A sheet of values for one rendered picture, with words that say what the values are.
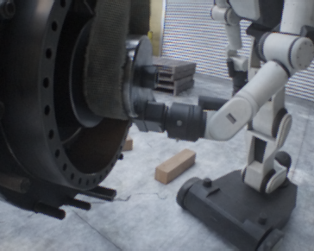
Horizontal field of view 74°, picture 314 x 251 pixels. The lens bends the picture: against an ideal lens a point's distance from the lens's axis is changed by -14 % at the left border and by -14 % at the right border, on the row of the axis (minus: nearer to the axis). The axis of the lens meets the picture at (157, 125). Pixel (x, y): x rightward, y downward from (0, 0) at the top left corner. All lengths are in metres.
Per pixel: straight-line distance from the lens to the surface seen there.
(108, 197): 0.52
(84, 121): 0.40
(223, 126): 0.52
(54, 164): 0.30
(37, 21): 0.26
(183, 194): 1.30
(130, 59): 0.35
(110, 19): 0.35
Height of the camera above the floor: 0.92
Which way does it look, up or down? 21 degrees down
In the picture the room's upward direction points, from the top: 5 degrees clockwise
